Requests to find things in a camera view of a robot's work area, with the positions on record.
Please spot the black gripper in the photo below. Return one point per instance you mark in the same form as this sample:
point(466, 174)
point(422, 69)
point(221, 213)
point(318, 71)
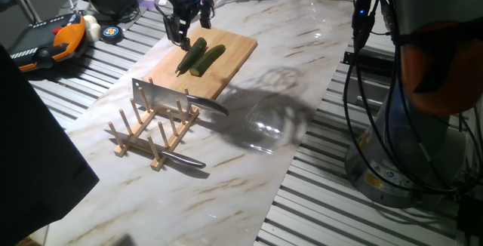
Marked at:
point(185, 0)

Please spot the steel cleaver blade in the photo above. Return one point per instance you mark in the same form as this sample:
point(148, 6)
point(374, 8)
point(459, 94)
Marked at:
point(158, 97)

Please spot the tapered cucumber with stem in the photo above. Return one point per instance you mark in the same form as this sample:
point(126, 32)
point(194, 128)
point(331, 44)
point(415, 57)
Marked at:
point(194, 51)

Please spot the cut cucumber piece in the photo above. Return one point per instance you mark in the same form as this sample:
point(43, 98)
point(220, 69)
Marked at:
point(209, 59)

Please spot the wooden cutting board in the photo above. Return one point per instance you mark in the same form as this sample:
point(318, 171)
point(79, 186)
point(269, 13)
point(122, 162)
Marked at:
point(226, 57)

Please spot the round black tape measure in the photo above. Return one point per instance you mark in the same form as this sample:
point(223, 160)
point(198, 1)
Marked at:
point(112, 32)

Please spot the white rounded object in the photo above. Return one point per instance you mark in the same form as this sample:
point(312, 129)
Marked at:
point(92, 29)

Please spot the wooden peg rack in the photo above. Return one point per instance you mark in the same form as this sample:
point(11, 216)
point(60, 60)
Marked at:
point(137, 129)

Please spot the orange and black teach pendant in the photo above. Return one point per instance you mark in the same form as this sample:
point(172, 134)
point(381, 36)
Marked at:
point(68, 38)

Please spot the pointed steel kitchen knife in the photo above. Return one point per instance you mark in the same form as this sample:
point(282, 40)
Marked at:
point(185, 160)

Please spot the black bar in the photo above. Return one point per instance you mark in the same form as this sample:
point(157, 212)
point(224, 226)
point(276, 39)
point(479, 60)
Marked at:
point(368, 62)

